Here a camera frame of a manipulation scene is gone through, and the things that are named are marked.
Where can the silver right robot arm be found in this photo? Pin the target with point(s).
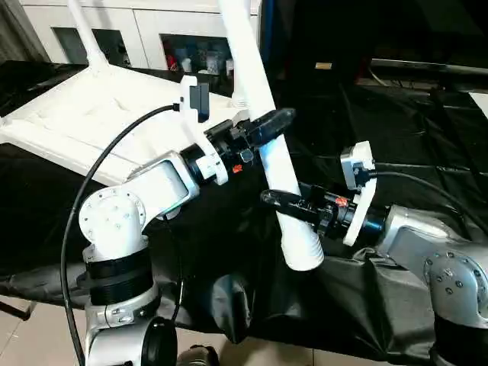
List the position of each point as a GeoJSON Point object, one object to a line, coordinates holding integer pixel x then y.
{"type": "Point", "coordinates": [438, 259]}

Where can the grey curtain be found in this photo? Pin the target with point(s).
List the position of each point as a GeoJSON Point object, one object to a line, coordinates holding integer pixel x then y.
{"type": "Point", "coordinates": [19, 26]}

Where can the black work mat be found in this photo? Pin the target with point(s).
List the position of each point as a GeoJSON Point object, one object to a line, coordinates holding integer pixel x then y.
{"type": "Point", "coordinates": [400, 133]}

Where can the white blue patterned container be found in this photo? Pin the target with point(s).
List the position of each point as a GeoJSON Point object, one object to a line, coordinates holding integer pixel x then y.
{"type": "Point", "coordinates": [211, 64]}

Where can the dark metal bar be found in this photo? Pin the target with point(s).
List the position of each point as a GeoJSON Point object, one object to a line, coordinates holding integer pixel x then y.
{"type": "Point", "coordinates": [431, 68]}

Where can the red bottle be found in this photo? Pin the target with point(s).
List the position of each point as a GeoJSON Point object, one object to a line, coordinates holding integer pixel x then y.
{"type": "Point", "coordinates": [172, 63]}

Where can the yellowish label tag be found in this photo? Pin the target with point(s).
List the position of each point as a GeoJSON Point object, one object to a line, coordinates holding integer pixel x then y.
{"type": "Point", "coordinates": [323, 65]}

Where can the dark left robot foot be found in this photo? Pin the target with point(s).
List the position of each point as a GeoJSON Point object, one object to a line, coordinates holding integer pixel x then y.
{"type": "Point", "coordinates": [198, 356]}

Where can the white mug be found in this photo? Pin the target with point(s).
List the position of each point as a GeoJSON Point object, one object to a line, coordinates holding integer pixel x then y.
{"type": "Point", "coordinates": [187, 65]}
{"type": "Point", "coordinates": [229, 67]}

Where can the white glass door cabinet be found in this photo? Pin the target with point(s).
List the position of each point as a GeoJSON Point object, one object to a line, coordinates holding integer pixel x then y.
{"type": "Point", "coordinates": [152, 19]}

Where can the white flat board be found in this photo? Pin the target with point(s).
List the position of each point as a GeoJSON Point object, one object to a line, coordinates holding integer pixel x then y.
{"type": "Point", "coordinates": [480, 101]}

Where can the black metal table leg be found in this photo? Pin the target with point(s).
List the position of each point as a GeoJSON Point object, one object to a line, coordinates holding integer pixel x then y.
{"type": "Point", "coordinates": [15, 309]}

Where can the white plastic table top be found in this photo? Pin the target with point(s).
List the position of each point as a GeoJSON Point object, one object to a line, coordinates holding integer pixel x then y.
{"type": "Point", "coordinates": [76, 114]}

